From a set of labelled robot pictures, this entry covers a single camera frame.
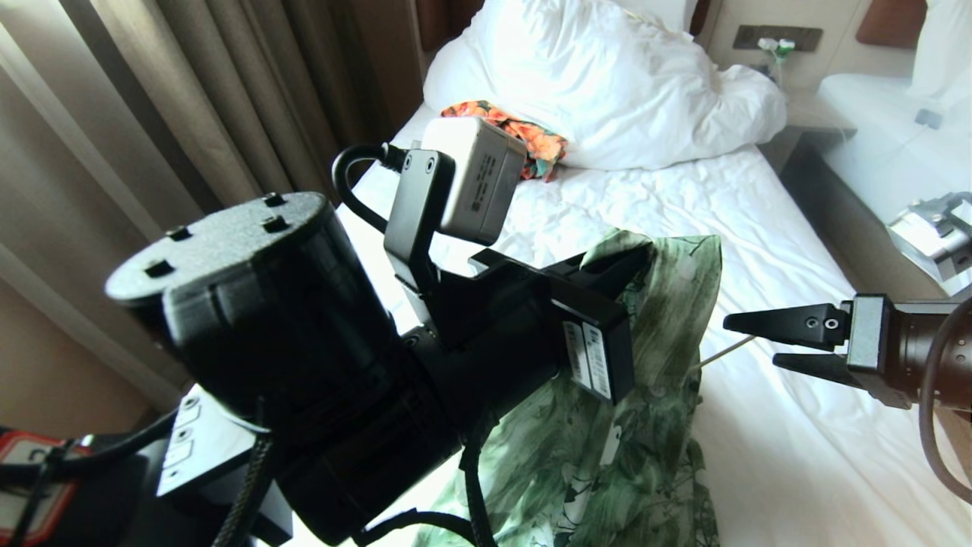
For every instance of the white plug charger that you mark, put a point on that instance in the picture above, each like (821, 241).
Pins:
(776, 52)

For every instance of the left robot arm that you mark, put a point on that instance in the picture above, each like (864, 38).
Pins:
(250, 304)

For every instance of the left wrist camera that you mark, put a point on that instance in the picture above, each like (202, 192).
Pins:
(478, 178)

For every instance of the nightstand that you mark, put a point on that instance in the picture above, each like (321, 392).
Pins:
(812, 118)

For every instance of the wall switch panel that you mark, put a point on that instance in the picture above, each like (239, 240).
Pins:
(778, 36)

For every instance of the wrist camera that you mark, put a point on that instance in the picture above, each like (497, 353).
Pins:
(930, 239)
(478, 178)

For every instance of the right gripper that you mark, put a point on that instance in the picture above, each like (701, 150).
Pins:
(907, 349)

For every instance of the brown headboard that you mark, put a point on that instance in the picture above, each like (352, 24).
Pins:
(892, 21)
(448, 19)

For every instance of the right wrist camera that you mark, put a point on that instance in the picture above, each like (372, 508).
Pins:
(930, 239)

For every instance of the white duvet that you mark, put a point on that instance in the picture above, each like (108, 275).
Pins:
(623, 83)

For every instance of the small grey device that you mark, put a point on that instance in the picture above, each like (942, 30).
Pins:
(928, 118)

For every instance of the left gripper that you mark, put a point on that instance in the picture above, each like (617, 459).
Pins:
(509, 334)

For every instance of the beige curtain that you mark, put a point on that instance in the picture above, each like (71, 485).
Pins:
(152, 114)

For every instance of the white pillow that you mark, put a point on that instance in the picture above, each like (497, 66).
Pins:
(664, 9)
(945, 45)

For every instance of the colourful floral cloth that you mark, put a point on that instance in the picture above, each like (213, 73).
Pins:
(543, 144)

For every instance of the bed with white sheet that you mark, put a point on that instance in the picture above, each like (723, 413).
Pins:
(873, 129)
(767, 251)

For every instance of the green patterned shirt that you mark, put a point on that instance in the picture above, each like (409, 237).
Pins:
(653, 425)

